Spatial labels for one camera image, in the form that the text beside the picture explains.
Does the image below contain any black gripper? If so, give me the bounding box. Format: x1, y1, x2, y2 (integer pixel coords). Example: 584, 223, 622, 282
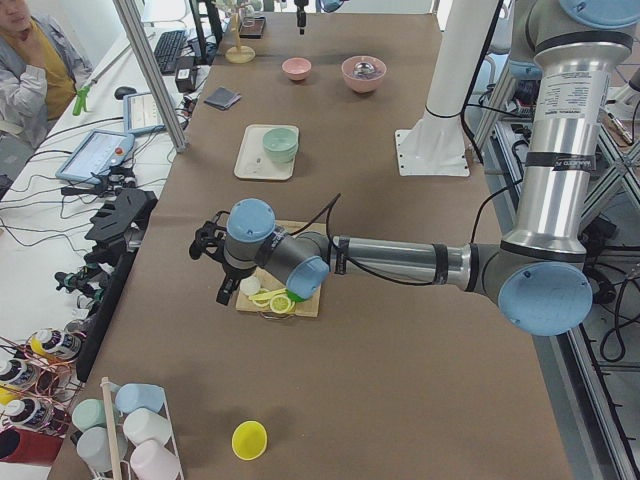
189, 211, 239, 305

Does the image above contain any small pink bowl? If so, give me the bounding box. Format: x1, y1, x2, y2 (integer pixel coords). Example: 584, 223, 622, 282
281, 57, 312, 82

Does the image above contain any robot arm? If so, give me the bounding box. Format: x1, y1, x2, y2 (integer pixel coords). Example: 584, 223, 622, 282
294, 0, 344, 35
189, 1, 639, 336

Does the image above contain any green bowl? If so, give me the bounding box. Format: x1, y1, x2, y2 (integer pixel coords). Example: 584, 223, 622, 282
262, 127, 298, 163

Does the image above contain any large pink bowl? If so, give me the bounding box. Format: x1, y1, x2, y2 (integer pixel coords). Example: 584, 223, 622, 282
341, 55, 387, 93

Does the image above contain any white round toy food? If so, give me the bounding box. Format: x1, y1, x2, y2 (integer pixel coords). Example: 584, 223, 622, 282
239, 276, 262, 297

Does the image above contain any yellow lemon slice toy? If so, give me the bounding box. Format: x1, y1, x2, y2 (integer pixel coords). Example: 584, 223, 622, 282
269, 294, 296, 315

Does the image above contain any wooden cutting board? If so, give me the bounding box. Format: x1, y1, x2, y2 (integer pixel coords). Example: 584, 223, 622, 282
234, 220, 322, 319

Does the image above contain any cream rectangular tray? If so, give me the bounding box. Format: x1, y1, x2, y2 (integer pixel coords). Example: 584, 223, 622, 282
234, 124, 299, 181

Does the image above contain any blue cup on rack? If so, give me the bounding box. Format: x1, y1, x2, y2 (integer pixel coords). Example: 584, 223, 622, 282
115, 383, 165, 414

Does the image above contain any white cup on rack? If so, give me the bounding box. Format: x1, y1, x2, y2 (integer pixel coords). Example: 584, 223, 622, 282
123, 408, 172, 445

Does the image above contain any near blue teach pendant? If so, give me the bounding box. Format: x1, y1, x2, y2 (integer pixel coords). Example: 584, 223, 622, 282
55, 130, 135, 184

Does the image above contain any blue teach pendant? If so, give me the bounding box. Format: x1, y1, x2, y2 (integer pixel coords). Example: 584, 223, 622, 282
55, 130, 135, 184
123, 92, 165, 136

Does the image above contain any far blue teach pendant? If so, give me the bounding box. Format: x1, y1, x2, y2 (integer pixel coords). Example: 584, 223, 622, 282
123, 92, 165, 136

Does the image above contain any green cup on rack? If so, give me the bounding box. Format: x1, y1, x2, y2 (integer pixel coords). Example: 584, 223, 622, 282
71, 398, 107, 432

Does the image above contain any pink cup on rack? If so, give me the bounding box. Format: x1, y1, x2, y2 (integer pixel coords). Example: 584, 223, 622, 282
130, 439, 180, 480

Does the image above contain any grey cup on rack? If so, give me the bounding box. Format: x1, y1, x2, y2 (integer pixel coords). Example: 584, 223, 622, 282
76, 426, 112, 472

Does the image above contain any black computer mouse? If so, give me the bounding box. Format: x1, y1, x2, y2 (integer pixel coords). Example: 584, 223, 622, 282
114, 86, 137, 100

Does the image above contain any wooden mug tree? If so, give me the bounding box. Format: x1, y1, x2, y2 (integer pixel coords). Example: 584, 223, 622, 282
214, 0, 255, 64

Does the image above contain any black keyboard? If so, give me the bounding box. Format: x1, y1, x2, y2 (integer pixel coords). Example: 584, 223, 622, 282
154, 30, 187, 75

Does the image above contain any metal scoop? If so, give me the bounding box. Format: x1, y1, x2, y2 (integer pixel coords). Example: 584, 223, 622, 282
351, 61, 381, 80

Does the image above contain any seated person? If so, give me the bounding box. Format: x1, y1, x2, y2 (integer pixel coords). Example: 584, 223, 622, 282
0, 0, 94, 151

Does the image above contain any green handled grabber tool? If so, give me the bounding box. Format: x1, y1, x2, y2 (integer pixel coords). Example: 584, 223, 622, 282
72, 50, 126, 116

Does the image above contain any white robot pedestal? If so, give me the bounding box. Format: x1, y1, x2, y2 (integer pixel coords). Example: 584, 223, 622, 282
396, 0, 502, 177

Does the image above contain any aluminium frame post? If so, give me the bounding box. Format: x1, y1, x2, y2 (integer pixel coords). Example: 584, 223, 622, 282
112, 0, 187, 153

